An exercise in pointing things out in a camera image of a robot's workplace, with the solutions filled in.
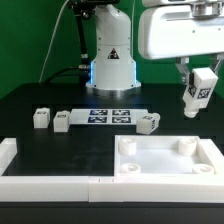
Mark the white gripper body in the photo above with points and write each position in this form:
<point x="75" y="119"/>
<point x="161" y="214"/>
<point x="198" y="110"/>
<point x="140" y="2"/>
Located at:
<point x="171" y="32"/>

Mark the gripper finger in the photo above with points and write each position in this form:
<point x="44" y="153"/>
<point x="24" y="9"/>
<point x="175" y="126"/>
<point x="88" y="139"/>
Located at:
<point x="216" y="62"/>
<point x="182" y="66"/>

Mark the white square tabletop with sockets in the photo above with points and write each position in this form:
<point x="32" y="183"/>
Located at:
<point x="172" y="155"/>

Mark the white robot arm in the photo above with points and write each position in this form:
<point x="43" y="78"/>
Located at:
<point x="113" y="70"/>

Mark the white plate with AprilTags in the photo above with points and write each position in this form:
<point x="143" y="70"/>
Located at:
<point x="106" y="116"/>

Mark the white U-shaped obstacle fence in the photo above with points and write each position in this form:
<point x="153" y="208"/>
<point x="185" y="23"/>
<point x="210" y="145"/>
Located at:
<point x="200" y="188"/>

